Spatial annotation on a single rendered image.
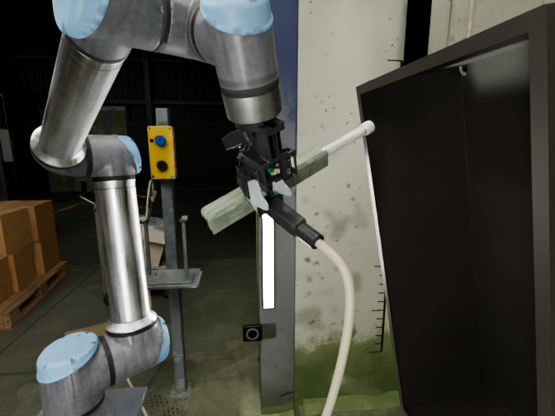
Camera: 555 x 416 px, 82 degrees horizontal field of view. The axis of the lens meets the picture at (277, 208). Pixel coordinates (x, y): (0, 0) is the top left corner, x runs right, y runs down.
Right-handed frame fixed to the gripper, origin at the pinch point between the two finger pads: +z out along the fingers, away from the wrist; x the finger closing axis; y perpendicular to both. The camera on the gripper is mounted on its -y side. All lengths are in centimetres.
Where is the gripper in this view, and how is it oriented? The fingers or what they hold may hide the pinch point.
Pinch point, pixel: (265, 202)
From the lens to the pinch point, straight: 66.5
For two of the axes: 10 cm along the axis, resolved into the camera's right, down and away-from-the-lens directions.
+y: 6.2, 4.6, -6.4
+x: 7.7, -4.8, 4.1
